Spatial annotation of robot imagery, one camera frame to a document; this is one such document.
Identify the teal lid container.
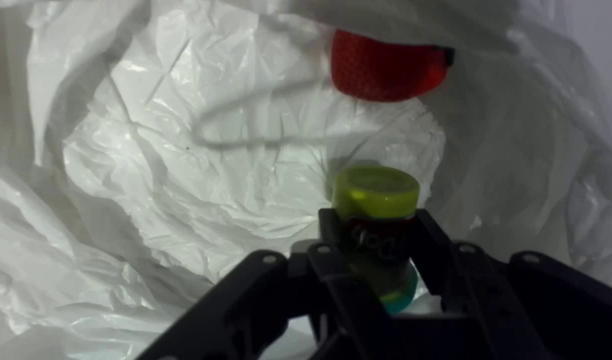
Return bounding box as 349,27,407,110
329,164,423,317

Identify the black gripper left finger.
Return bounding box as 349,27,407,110
134,206,395,360

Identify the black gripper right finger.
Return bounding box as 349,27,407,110
404,208,612,360

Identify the white plastic bag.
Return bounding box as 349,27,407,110
0,0,612,360

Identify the red lid container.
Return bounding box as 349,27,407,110
329,27,456,103

